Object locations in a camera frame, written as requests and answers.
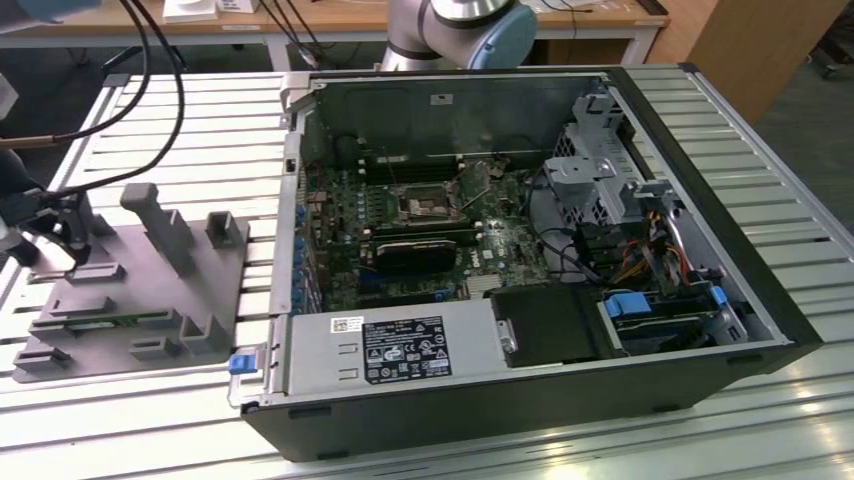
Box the copper coloured hose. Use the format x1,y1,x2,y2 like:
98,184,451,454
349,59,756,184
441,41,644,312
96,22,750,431
0,133,62,150

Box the black graphics card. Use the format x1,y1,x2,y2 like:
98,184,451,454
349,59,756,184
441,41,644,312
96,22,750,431
368,237,463,276

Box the metal socket cover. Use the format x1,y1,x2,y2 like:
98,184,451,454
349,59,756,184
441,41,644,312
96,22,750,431
451,160,496,211

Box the silver case handle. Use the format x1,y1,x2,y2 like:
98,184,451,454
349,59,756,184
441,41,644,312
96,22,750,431
277,71,323,132

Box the silver drive cage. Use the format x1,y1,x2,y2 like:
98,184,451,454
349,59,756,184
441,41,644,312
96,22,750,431
537,91,690,232

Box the black chair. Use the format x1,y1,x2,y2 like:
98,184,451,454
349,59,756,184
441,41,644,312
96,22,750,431
806,0,854,81

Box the black wire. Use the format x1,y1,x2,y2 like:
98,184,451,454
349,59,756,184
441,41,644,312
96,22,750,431
529,224,605,290

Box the green RAM stick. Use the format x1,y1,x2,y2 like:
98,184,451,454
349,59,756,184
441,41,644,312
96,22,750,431
62,313,169,333

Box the coloured wire bundle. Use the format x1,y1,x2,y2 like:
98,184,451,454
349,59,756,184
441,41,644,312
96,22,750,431
612,212,692,294

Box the green motherboard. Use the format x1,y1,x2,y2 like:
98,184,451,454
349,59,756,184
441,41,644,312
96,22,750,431
296,152,559,311

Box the wooden desk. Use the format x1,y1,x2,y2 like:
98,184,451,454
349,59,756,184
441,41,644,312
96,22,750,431
265,0,672,66
0,0,272,51

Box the grey plastic parts rack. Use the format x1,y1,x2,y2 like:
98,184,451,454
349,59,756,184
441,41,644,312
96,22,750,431
10,182,253,386

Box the CPU socket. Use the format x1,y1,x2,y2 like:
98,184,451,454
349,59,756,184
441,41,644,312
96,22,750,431
393,180,469,225

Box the white box dark label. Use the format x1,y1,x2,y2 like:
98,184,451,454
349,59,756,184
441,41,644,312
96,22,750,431
216,0,268,16

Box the wooden cabinet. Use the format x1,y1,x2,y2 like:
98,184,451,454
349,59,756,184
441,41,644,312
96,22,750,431
644,0,843,126

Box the black fan shroud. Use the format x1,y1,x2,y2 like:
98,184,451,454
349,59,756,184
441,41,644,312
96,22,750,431
488,283,627,370

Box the thin wire locking lever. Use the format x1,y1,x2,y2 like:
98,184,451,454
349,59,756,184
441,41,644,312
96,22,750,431
383,146,404,187

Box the blue disk carrier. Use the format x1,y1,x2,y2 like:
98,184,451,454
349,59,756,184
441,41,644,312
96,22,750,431
597,291,712,354

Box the black PC case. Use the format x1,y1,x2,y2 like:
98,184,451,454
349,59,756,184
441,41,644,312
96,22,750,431
237,62,827,464

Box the silver power supply unit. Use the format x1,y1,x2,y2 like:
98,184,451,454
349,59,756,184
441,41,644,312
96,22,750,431
263,298,523,404

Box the blue plastic latch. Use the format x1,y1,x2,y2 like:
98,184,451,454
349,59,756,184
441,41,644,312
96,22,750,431
225,352,260,377

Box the plain white box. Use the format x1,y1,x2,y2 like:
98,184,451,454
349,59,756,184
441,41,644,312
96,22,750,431
161,0,220,25

